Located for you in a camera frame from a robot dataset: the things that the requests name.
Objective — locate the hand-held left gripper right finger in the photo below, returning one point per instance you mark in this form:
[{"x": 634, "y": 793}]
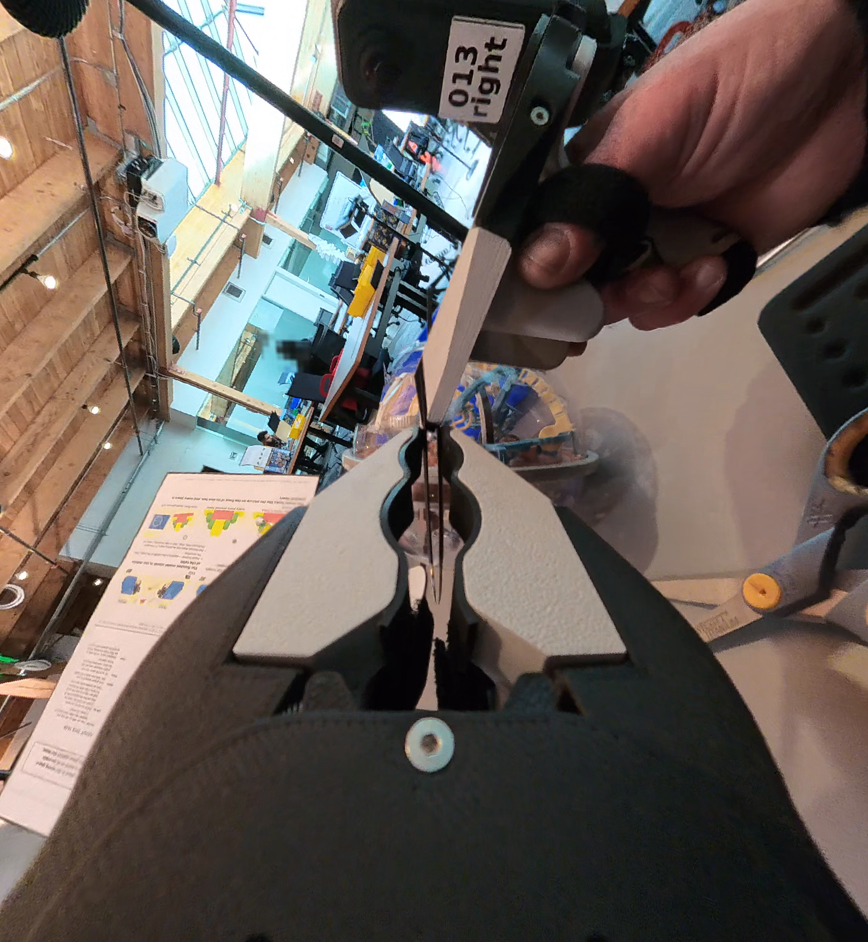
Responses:
[{"x": 544, "y": 589}]

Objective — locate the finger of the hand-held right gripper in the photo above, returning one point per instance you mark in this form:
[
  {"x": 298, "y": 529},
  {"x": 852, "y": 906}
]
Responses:
[{"x": 471, "y": 294}]

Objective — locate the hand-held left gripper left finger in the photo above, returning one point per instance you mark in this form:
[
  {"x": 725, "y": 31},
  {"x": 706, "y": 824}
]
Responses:
[{"x": 324, "y": 581}]

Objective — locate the black fine-tip tweezers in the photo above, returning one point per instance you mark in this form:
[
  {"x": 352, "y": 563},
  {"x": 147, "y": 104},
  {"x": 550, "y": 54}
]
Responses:
[{"x": 439, "y": 515}]

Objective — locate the clear maze puzzle ball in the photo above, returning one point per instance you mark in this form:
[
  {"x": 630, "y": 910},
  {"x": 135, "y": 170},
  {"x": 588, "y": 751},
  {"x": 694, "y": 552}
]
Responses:
[{"x": 522, "y": 412}]

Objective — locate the grey scissors with yellow lining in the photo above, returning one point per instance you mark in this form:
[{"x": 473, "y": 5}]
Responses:
[{"x": 794, "y": 574}]

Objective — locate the person's right hand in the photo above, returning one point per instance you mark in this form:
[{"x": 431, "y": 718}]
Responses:
[{"x": 735, "y": 110}]

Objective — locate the yellow bin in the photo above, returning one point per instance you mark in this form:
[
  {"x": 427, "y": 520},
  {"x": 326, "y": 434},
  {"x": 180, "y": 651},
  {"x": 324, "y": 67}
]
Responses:
[{"x": 366, "y": 283}]

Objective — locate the printed instruction sheet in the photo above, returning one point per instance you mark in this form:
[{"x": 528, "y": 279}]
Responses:
[{"x": 147, "y": 589}]

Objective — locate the black pole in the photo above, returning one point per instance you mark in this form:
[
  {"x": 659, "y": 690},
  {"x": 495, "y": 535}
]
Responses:
[{"x": 294, "y": 103}]

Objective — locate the black perforated pad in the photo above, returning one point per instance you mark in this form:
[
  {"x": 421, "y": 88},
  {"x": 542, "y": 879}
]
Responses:
[{"x": 838, "y": 331}]

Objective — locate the black round-top stand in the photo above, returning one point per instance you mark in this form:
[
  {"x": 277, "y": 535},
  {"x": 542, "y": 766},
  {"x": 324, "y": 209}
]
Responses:
[{"x": 44, "y": 15}]

